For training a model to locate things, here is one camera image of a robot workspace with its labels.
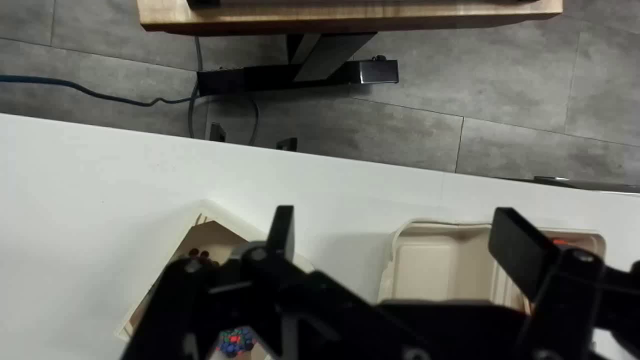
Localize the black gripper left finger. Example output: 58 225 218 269
119 204 428 360

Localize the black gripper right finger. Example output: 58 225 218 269
488 207 640 360

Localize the small tan cardboard box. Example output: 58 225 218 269
120 198 316 347

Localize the beige clamshell takeout container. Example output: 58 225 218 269
377 219 609 316

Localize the blue red item in box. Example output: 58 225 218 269
218 324 261 360

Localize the black metal table leg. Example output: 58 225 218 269
197 30 403 98

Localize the wooden desk with metal base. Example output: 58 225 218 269
136 0 566 39

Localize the black floor cable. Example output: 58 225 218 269
148 36 207 141
0 72 155 111

